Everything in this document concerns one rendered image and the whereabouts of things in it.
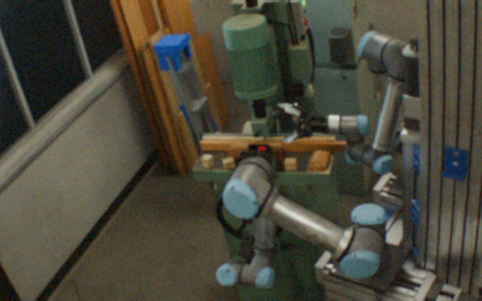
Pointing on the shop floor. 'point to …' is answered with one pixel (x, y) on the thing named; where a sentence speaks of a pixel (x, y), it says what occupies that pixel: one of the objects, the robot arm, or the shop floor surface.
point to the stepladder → (176, 58)
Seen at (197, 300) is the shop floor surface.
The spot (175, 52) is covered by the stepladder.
